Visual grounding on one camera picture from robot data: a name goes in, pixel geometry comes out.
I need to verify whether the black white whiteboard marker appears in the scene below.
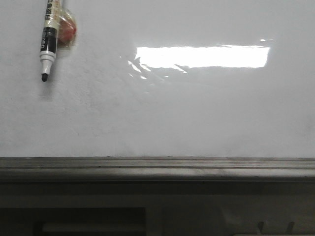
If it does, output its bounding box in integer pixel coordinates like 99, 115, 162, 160
39, 0, 63, 82

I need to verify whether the red magnet under tape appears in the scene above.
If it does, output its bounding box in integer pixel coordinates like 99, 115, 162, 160
58, 8, 77, 48

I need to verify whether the white whiteboard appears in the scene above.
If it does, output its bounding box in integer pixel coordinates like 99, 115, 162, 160
0, 0, 315, 158

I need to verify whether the grey cabinet below whiteboard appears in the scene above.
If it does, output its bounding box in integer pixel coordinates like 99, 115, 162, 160
0, 182, 315, 236

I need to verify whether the aluminium whiteboard tray rail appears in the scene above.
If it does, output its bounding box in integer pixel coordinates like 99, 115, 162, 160
0, 156, 315, 182

